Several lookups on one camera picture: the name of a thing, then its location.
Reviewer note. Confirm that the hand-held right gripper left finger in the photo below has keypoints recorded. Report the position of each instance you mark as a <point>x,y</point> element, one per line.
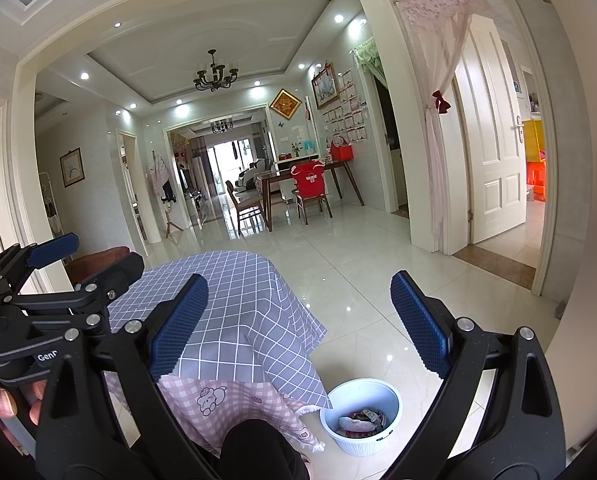
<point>178,330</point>

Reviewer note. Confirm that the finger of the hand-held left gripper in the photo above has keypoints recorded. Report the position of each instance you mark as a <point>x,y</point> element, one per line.
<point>121,275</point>
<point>53,250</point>

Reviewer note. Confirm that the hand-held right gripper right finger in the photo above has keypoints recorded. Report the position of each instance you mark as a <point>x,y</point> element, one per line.
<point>421,330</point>

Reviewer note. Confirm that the white plastic waste basket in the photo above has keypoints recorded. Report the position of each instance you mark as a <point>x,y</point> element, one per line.
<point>343,442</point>

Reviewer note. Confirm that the person's left hand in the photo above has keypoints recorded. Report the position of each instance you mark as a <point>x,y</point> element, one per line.
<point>3,400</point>

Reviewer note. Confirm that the brown bench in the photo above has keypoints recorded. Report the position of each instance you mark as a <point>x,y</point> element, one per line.
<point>96,258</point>

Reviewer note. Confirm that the grey checked tablecloth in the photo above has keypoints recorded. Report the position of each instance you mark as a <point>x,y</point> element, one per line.
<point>248,310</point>

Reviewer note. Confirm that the small framed picture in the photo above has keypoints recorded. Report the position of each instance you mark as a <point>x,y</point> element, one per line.
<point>72,167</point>

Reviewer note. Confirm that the pink checked bear-print cloth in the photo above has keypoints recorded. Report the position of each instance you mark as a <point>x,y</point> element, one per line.
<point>238,405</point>

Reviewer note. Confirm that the coat rack with clothes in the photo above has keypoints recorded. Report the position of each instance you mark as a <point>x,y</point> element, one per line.
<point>163,175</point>

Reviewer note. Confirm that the wooden dining chair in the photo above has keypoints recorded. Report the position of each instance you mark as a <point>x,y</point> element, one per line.
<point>246,207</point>

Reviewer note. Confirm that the person's black trouser leg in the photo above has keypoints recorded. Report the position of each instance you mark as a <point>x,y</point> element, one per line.
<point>263,452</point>

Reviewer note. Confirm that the wooden chair with red cloth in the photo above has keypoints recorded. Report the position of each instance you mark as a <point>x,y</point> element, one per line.
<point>313,207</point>

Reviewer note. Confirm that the white massage chair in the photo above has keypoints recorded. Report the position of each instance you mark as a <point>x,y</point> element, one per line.
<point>252,172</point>

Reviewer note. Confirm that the pink floral curtain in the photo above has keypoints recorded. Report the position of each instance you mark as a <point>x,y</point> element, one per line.
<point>436,160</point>

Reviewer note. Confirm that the small black chandelier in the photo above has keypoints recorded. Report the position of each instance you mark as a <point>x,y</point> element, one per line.
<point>222,125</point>

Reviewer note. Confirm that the white panel door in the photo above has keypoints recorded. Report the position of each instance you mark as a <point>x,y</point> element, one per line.
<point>488,160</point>

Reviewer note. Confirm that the wooden dining table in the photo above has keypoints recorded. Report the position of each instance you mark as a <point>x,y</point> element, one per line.
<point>277,176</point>

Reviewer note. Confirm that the red cloth on chair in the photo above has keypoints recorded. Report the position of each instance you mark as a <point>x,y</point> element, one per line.
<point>309,180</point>

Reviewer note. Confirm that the orange plastic stool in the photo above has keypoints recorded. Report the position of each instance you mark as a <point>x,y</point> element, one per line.
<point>535,180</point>

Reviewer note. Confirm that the red bag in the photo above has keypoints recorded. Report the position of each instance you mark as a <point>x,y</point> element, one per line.
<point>342,152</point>

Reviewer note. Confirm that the large black chandelier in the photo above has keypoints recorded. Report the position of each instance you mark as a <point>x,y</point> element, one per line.
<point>214,77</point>

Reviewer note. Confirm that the yellow cabinet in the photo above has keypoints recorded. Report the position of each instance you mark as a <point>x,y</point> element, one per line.
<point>534,140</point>

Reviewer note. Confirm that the framed flower painting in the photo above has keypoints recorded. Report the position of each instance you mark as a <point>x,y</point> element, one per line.
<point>326,86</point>

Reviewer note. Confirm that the green curtain valance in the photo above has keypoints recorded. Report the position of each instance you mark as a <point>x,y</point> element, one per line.
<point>371,55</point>

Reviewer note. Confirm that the wall of certificates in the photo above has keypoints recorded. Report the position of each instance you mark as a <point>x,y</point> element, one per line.
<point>348,112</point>

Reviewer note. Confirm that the red diamond wall decoration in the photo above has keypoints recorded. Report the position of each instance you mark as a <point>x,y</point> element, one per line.
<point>285,103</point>

